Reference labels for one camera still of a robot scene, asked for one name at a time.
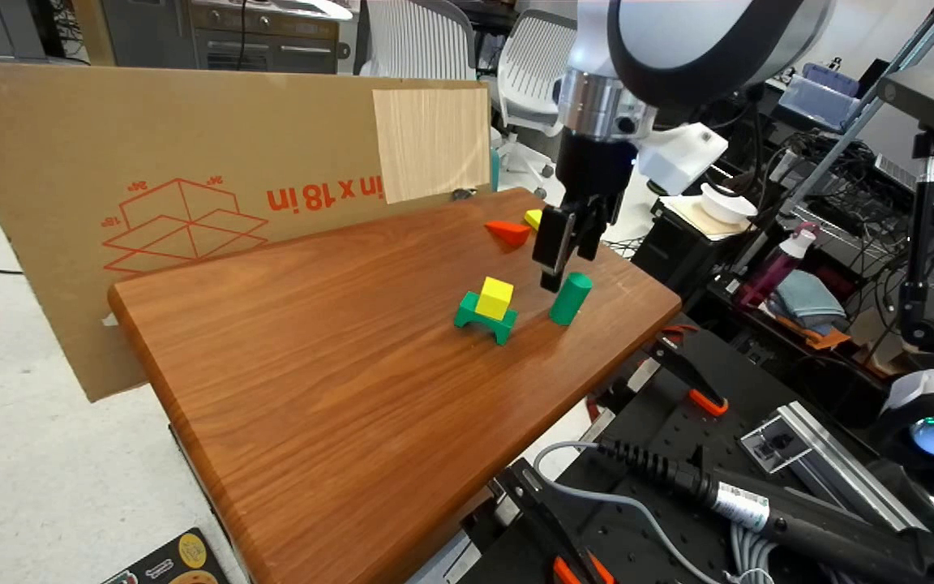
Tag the yellow rectangular block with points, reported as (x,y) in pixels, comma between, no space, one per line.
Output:
(533,218)

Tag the white bowl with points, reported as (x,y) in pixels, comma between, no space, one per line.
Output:
(729,202)

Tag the grey mesh chair back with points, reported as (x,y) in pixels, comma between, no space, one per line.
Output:
(412,38)

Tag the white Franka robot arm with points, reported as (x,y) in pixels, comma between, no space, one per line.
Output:
(722,45)

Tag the orange wedge block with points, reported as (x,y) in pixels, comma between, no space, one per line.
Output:
(507,233)

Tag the blue storage bin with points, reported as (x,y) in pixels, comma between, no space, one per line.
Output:
(826,98)

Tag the black perforated breadboard table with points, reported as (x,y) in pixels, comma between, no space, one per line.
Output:
(663,530)

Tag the fiducial tag card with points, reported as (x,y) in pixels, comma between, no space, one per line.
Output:
(776,443)

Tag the yellow cube block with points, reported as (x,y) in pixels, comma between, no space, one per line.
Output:
(494,297)

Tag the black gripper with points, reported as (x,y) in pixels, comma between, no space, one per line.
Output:
(594,168)

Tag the grey metal cabinet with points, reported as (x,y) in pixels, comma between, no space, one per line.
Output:
(261,34)

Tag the aluminium rail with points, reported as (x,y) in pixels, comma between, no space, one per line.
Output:
(843,475)

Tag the blue folded cloth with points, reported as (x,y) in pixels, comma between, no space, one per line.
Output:
(809,297)

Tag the white office chair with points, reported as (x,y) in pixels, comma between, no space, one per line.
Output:
(533,70)

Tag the green cylindrical block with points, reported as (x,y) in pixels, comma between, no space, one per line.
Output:
(569,299)

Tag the light wood panel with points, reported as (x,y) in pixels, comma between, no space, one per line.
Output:
(430,142)

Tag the dark printed pamphlet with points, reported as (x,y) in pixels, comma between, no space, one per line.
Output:
(163,560)

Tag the green bridge block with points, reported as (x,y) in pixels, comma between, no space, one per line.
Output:
(503,330)

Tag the pink bottle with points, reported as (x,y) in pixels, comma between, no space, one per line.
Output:
(770,276)

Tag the black camera stand pole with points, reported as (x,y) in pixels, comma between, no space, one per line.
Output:
(921,240)

